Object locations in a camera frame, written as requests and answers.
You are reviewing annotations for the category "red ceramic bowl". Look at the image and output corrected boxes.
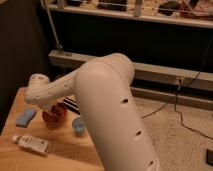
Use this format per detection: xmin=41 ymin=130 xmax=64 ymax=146
xmin=42 ymin=103 xmax=67 ymax=123

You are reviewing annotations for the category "blue sponge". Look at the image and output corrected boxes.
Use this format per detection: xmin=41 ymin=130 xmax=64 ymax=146
xmin=15 ymin=108 xmax=37 ymax=128

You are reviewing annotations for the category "black cable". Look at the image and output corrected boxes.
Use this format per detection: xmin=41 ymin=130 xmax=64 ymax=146
xmin=142 ymin=33 xmax=213 ymax=141

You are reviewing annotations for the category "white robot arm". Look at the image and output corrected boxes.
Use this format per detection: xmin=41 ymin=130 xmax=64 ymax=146
xmin=25 ymin=53 xmax=162 ymax=171

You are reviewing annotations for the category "metal lamp pole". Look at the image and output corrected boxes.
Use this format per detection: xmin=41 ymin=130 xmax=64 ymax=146
xmin=41 ymin=0 xmax=64 ymax=55

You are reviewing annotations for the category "black and white striped cloth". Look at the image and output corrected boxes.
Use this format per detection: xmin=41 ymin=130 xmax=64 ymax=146
xmin=62 ymin=97 xmax=79 ymax=113

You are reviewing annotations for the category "small blue cup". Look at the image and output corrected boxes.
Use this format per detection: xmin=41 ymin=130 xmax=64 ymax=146
xmin=72 ymin=117 xmax=85 ymax=134

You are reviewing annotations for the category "wooden shelf with clutter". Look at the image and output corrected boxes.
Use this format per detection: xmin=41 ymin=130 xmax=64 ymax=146
xmin=46 ymin=0 xmax=213 ymax=29

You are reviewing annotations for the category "white tube with cap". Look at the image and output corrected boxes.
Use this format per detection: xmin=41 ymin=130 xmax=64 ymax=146
xmin=12 ymin=135 xmax=51 ymax=156

